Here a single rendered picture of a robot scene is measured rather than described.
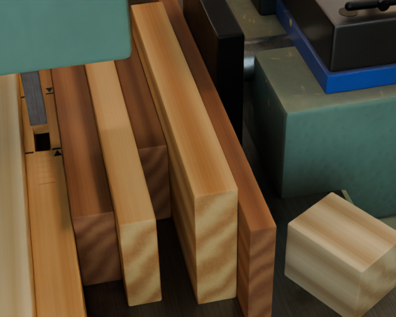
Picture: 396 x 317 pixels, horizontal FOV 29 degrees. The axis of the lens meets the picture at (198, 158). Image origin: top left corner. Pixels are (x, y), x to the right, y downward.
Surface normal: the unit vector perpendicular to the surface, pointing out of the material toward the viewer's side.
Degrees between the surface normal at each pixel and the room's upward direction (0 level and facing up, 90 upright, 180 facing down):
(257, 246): 90
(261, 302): 90
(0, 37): 90
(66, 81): 0
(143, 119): 0
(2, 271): 0
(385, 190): 90
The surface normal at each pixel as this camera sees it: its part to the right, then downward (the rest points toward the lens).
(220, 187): -0.02, -0.78
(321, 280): -0.73, 0.44
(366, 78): 0.22, 0.61
